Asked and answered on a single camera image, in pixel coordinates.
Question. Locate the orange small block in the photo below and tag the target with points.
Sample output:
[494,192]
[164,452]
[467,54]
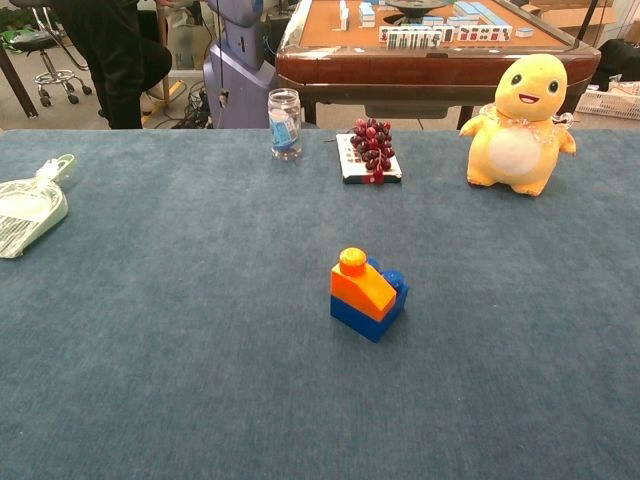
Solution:
[361,291]

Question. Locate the blue plastic box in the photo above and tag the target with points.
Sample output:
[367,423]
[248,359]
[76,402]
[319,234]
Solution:
[359,321]

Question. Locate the white calculator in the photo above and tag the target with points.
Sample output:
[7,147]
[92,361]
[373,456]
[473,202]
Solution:
[361,178]

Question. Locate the red grape bunch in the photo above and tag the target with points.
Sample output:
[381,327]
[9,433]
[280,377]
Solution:
[372,145]

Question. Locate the blue table cloth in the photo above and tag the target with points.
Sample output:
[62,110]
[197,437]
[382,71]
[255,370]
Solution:
[200,350]

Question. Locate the brown mahjong table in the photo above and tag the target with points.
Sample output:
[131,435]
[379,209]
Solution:
[400,70]

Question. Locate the yellow plush toy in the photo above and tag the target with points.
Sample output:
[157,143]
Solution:
[515,150]

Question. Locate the standing mahjong tile row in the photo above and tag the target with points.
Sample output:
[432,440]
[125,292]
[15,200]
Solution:
[440,36]

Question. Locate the person's leg and shoe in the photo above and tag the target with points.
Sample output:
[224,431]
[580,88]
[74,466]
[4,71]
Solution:
[120,55]

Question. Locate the single lying mahjong tile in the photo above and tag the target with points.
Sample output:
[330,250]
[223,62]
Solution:
[524,33]

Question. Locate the white plastic bag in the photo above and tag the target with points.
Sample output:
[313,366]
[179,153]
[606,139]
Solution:
[30,210]

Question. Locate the black rolling stool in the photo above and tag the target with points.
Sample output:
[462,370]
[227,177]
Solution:
[55,75]

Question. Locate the white plastic basket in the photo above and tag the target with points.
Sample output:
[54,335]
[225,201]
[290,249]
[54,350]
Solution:
[612,102]

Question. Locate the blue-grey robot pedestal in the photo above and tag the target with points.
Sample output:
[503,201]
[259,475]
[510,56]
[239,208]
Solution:
[240,75]

